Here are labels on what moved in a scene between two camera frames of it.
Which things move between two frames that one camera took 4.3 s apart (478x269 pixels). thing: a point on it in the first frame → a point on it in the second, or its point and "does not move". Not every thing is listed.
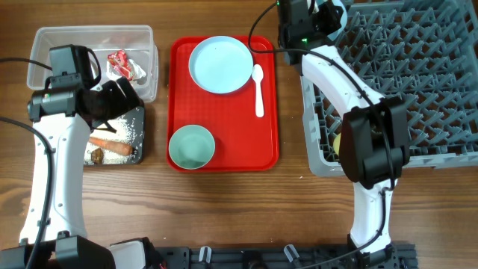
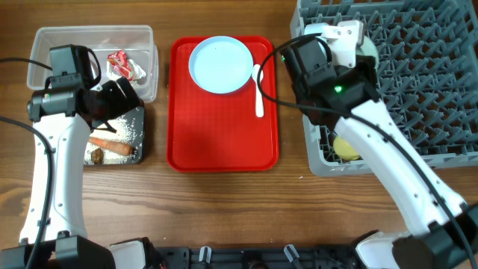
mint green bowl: [191, 146] → [370, 49]
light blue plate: [221, 63] does not move
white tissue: [137, 72] does not move
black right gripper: [330, 22] → [364, 66]
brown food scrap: [97, 155] does not move
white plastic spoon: [258, 72] does not move
